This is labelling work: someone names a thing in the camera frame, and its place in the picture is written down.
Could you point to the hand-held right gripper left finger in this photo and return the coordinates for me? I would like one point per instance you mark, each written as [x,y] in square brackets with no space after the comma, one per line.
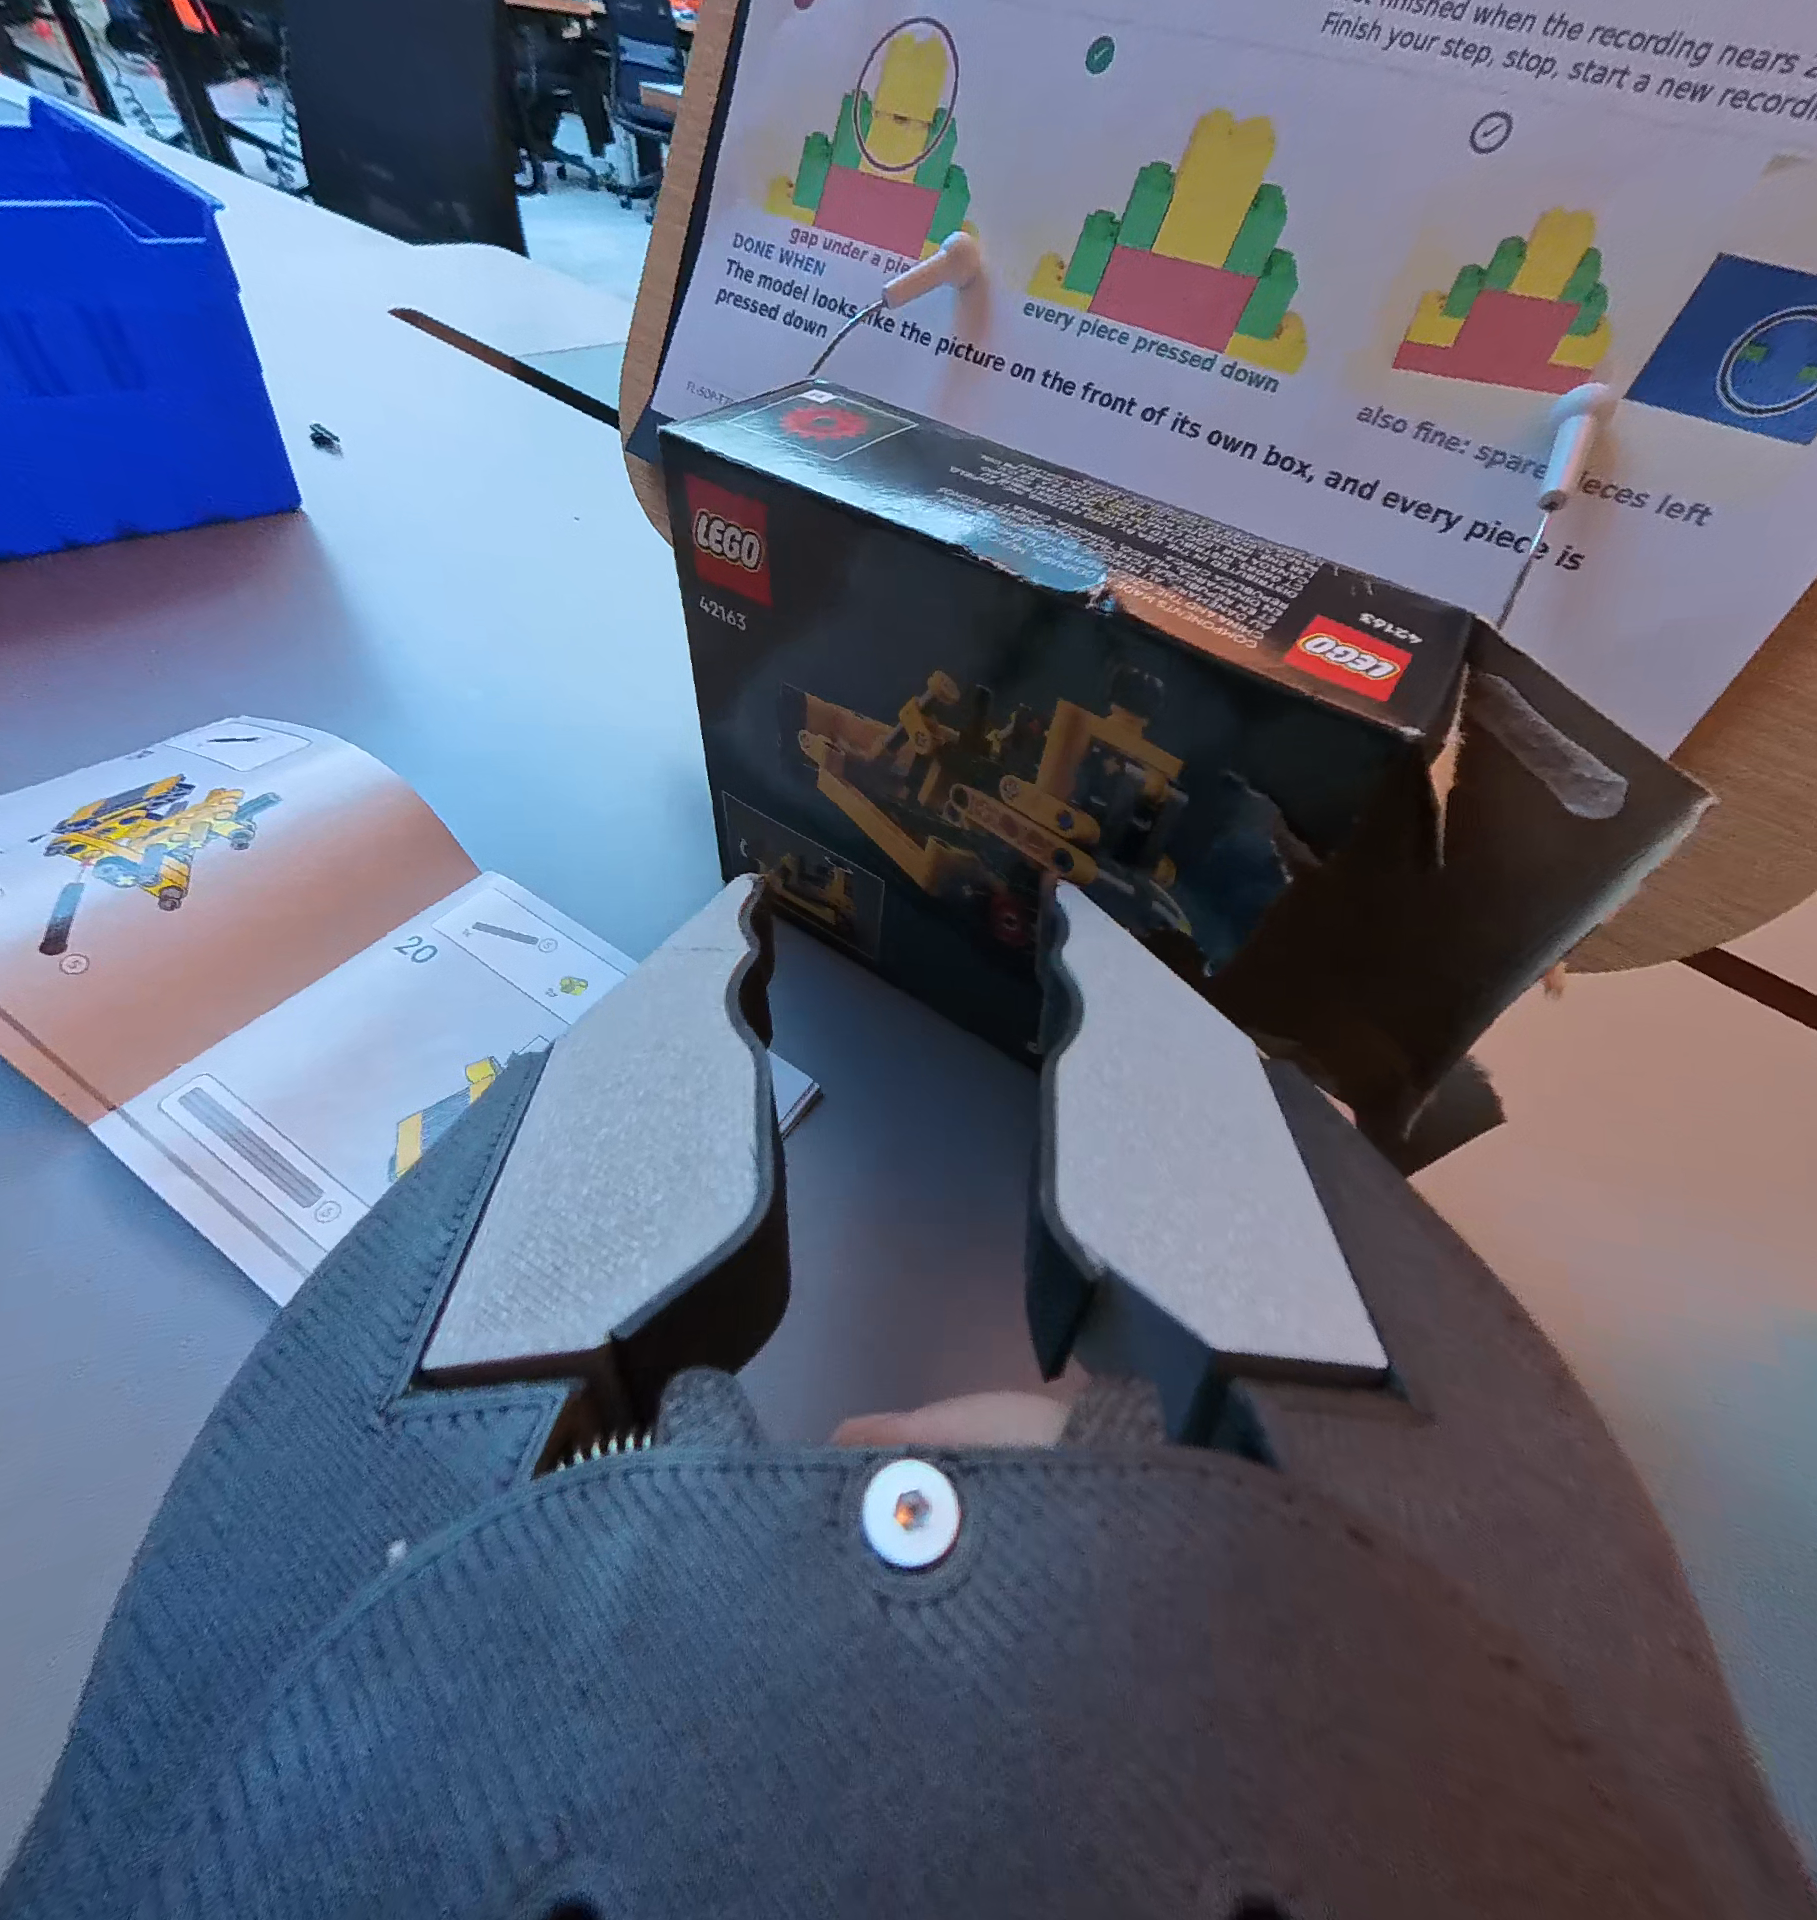
[607,1186]

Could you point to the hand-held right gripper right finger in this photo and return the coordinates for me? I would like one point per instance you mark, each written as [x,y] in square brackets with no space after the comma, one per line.
[1209,1186]

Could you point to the black lego set box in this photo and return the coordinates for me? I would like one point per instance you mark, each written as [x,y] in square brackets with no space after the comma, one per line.
[910,632]

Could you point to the lego instruction booklet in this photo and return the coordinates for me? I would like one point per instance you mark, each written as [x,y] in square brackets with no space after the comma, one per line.
[293,930]

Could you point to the wooden document stand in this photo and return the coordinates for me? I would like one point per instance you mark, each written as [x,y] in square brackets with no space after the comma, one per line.
[1777,751]

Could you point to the white page holder peg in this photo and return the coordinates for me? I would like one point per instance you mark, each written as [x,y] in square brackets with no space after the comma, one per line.
[931,267]
[1577,437]

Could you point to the blue storage bin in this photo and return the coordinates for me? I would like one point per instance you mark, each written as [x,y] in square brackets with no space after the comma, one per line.
[83,376]

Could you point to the printed instruction sheet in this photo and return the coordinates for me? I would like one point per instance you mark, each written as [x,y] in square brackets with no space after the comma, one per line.
[1360,195]

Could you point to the black cabinet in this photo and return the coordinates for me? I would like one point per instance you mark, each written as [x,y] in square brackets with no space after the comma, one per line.
[398,121]

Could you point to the black office chair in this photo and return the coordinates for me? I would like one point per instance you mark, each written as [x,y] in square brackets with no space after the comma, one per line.
[646,91]

